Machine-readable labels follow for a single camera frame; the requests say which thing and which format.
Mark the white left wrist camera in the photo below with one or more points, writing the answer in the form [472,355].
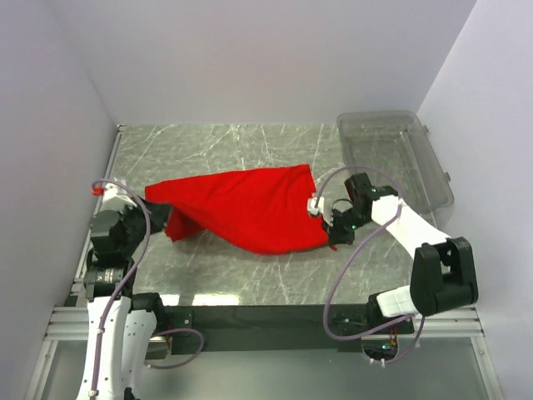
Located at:
[113,198]

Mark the aluminium front frame rail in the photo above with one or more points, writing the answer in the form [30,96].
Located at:
[71,324]

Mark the red t shirt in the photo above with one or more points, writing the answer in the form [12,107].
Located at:
[261,210]

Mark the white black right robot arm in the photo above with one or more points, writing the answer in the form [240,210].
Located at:
[443,274]

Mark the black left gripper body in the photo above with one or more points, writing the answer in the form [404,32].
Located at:
[146,212]

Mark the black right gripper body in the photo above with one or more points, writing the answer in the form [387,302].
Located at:
[337,231]

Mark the clear plastic storage bin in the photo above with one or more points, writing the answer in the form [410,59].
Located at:
[397,142]

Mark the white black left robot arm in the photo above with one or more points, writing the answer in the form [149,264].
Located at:
[120,322]

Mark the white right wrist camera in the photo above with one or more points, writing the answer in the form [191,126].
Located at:
[315,206]

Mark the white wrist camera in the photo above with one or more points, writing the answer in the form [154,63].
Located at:
[113,198]
[315,206]

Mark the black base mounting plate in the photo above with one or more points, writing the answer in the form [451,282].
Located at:
[234,328]

